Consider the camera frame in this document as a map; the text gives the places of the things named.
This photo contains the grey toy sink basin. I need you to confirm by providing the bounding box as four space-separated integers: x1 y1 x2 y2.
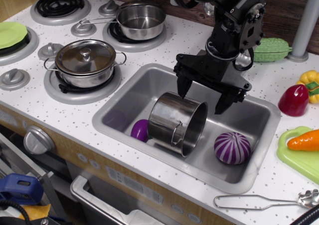
92 64 281 194

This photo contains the green toy bitter gourd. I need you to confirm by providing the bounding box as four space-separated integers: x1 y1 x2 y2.
254 38 292 62

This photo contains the purple toy eggplant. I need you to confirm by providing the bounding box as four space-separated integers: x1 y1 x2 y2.
131 119 149 142

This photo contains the black coil burner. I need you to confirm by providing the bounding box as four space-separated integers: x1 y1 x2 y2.
35 0 85 17

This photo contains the red toy bell pepper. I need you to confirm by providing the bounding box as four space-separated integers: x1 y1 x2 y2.
278 84 309 117

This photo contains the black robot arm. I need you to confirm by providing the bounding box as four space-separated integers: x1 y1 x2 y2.
174 0 266 114

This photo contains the grey stove knob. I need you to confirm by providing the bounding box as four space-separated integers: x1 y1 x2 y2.
71 20 97 37
98 0 120 17
37 42 63 61
0 69 30 91

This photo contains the grey oven knob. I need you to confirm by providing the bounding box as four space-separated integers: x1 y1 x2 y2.
23 125 55 155

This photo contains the lidded steel pot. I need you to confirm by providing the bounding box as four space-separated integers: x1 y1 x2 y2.
44 39 127 88

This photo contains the hanging steel spoon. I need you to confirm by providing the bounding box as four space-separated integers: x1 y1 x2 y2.
203 2 215 17

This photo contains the orange toy carrot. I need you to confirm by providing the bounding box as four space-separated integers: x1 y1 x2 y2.
287 129 319 152

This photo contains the steel saucepan with handle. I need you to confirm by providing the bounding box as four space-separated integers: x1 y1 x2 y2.
79 4 166 41

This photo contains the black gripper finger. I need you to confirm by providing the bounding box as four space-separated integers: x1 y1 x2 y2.
215 91 236 114
177 71 192 99

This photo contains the silver toy faucet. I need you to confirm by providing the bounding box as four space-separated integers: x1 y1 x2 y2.
233 50 251 71

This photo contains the green toy plate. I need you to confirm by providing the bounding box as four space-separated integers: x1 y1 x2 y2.
0 21 27 49

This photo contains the green cutting board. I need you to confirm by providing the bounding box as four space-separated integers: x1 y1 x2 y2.
276 126 319 184

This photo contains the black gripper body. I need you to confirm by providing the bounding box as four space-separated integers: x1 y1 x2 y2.
173 51 251 103

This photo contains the blue clamp tool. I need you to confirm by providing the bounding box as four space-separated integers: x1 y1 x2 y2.
0 173 44 205

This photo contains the yellow cloth piece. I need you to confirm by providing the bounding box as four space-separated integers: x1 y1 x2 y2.
22 204 51 221

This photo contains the grey vertical post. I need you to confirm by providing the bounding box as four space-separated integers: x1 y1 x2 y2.
287 0 319 63

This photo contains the purple striped toy onion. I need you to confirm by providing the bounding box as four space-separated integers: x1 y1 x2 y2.
214 132 252 165

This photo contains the steel wire-handled utensil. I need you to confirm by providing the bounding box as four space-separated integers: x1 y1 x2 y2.
213 189 319 211

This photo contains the grey oven door handle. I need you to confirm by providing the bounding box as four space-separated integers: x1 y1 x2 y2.
70 175 173 225

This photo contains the yellow toy bell pepper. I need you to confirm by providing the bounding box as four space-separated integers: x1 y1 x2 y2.
296 70 319 104

